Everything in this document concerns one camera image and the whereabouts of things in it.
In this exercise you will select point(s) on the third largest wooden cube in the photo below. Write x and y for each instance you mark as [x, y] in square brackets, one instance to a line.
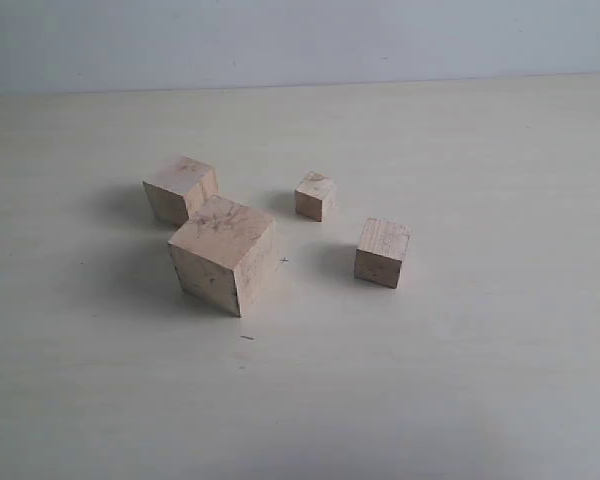
[381, 251]

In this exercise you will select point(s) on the second largest wooden cube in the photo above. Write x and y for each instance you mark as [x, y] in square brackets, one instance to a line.
[179, 189]

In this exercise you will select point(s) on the smallest wooden cube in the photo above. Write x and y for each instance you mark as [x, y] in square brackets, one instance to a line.
[315, 196]

